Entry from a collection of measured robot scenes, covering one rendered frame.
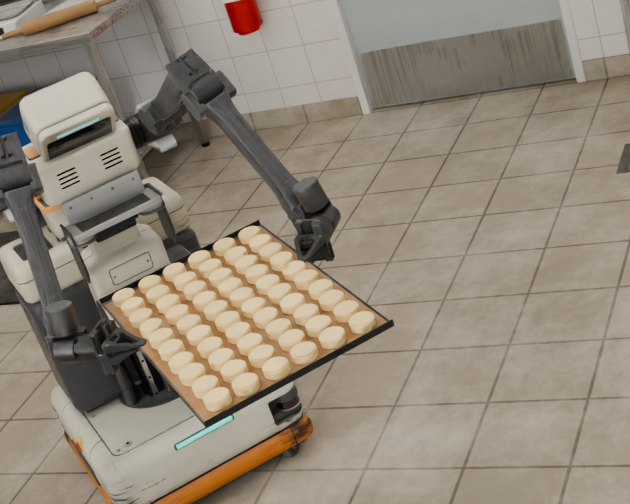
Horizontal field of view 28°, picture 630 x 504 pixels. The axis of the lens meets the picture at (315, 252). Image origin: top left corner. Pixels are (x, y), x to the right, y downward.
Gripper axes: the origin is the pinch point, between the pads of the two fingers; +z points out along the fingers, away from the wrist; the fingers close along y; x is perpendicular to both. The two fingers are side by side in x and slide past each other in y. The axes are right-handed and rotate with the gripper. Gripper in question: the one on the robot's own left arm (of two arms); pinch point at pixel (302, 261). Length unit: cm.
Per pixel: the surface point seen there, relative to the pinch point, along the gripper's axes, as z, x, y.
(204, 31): -331, 176, 56
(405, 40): -328, 75, 77
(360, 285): -158, 60, 105
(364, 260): -177, 63, 105
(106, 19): -271, 190, 22
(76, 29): -265, 202, 22
